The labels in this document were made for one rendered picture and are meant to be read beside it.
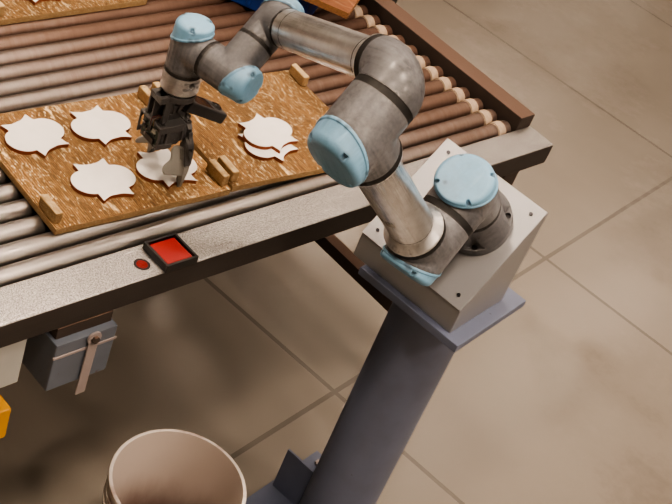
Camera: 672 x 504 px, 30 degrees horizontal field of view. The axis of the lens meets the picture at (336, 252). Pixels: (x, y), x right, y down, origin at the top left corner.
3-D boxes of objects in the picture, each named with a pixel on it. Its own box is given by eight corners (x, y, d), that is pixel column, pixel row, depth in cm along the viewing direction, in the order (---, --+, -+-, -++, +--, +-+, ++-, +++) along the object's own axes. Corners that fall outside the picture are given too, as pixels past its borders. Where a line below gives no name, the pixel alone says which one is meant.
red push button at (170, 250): (191, 261, 239) (192, 256, 238) (166, 269, 235) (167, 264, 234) (172, 242, 241) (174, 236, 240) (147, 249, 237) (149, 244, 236)
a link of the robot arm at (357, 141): (480, 243, 242) (402, 93, 196) (432, 303, 240) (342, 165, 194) (433, 213, 248) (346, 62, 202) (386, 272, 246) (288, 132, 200)
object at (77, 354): (106, 386, 241) (126, 318, 230) (44, 410, 231) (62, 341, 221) (74, 347, 246) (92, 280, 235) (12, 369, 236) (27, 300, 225)
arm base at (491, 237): (528, 220, 254) (526, 201, 244) (474, 270, 252) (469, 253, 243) (477, 172, 259) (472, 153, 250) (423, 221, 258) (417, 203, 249)
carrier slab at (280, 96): (376, 162, 284) (378, 157, 283) (230, 192, 258) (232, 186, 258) (288, 74, 302) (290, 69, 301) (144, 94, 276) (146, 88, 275)
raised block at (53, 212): (61, 223, 232) (64, 211, 230) (52, 225, 231) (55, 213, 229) (45, 203, 235) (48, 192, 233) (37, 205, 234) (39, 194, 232)
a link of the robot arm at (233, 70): (272, 50, 227) (227, 19, 231) (233, 96, 226) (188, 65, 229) (281, 69, 235) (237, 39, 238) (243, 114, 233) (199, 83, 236)
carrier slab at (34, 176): (229, 195, 258) (231, 188, 257) (54, 235, 231) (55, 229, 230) (138, 97, 274) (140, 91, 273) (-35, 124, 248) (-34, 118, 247)
